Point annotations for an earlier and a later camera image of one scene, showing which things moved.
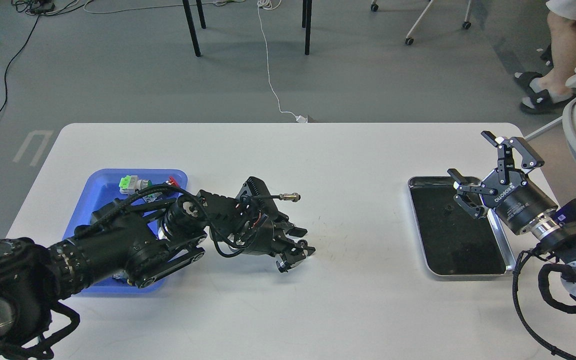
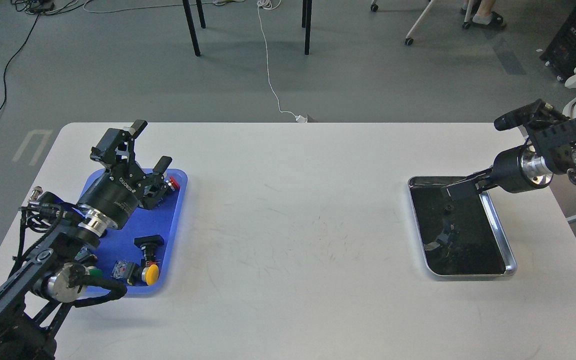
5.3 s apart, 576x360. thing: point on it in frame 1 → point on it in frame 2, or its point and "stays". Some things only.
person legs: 571,45 → 485,14
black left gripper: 263,240 → 114,195
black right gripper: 519,205 → 515,169
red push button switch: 171,181 stays
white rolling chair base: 409,40 stays
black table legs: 307,24 stays
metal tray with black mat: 455,242 stays
